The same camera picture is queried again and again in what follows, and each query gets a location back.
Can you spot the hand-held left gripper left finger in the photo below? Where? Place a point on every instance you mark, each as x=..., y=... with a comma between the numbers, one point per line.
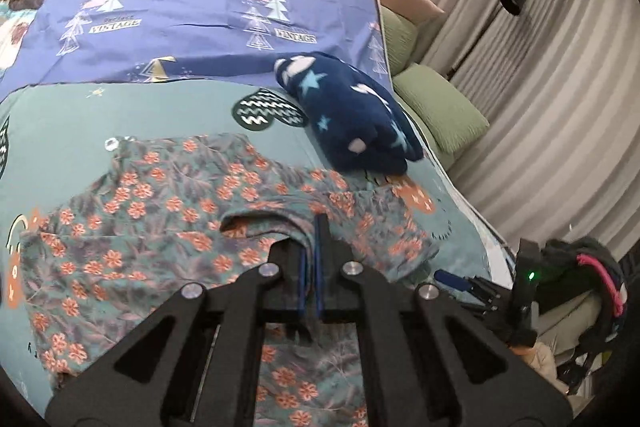
x=301, y=279

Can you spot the grey curtain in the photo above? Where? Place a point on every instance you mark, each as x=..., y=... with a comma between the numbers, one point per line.
x=550, y=107

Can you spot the teal printed bedsheet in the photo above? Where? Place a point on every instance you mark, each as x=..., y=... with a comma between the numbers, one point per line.
x=165, y=112

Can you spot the green pillow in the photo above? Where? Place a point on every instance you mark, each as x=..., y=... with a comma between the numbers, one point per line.
x=440, y=107
x=397, y=39

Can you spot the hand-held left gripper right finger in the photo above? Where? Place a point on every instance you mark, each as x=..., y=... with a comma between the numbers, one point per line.
x=318, y=257

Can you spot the floral print small garment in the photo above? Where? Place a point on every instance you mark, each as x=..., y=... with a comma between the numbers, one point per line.
x=150, y=217

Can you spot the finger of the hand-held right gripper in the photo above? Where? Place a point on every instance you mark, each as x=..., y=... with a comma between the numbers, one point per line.
x=452, y=281

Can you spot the navy star print blanket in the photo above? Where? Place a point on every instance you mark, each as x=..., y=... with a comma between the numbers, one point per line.
x=350, y=117

